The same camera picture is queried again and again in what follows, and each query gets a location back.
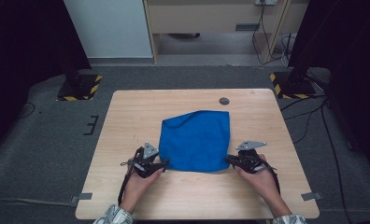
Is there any black curtain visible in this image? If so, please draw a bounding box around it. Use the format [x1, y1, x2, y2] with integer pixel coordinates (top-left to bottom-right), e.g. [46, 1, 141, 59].
[0, 0, 93, 158]
[287, 0, 370, 171]

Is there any light wooden desk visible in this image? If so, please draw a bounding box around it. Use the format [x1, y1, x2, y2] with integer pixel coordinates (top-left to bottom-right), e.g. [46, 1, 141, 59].
[142, 0, 309, 64]

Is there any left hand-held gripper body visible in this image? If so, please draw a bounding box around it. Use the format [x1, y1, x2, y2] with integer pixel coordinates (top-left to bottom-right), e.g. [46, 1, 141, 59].
[132, 142, 163, 179]

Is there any white cable bundle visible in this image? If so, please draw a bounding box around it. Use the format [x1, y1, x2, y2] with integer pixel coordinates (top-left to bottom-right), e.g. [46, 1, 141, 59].
[280, 33, 296, 67]

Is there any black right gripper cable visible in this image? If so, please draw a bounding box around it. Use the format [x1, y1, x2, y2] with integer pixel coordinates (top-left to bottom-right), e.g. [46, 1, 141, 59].
[257, 157, 281, 195]

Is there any black yellow striped stand base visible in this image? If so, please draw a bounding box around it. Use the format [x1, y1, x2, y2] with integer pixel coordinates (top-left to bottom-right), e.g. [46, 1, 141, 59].
[56, 73, 104, 102]
[269, 71, 318, 100]

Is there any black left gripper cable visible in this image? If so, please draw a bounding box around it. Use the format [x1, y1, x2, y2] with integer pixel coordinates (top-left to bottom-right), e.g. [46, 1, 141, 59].
[117, 147, 145, 207]

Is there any grey tape strip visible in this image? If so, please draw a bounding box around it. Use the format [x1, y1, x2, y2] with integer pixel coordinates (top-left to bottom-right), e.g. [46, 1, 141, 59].
[69, 192, 93, 206]
[300, 191, 323, 202]

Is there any person's right hand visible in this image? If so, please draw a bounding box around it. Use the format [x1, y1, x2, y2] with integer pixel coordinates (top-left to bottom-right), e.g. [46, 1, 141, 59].
[235, 154, 284, 208]

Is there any thin black floor cable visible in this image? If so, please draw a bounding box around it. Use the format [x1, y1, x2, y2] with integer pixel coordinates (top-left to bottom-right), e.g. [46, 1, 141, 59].
[18, 102, 37, 120]

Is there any black hanging cable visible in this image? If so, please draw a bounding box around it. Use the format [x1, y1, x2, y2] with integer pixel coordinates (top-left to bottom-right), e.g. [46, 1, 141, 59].
[251, 0, 288, 66]

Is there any long black floor cable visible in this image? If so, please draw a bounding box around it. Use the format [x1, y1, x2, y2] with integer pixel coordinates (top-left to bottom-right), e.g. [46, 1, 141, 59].
[320, 104, 353, 224]

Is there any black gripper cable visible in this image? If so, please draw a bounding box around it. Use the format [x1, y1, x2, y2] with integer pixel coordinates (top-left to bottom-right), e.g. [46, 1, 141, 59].
[117, 147, 145, 207]
[257, 157, 281, 195]

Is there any blue cloth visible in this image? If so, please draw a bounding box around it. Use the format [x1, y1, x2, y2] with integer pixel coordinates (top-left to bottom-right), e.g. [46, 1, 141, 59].
[158, 109, 232, 174]

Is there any grey desk label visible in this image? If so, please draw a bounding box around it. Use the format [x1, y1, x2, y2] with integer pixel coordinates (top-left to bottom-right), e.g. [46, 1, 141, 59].
[235, 22, 262, 32]

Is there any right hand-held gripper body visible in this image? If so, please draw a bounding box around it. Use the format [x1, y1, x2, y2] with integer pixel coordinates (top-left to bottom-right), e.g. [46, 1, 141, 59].
[235, 140, 271, 175]

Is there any white cabinet panel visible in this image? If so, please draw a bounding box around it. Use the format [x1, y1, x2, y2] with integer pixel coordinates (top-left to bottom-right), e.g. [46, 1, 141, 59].
[63, 0, 154, 60]

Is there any person's left hand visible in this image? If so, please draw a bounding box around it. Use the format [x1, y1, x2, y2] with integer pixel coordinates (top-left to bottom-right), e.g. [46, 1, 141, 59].
[120, 158, 164, 214]

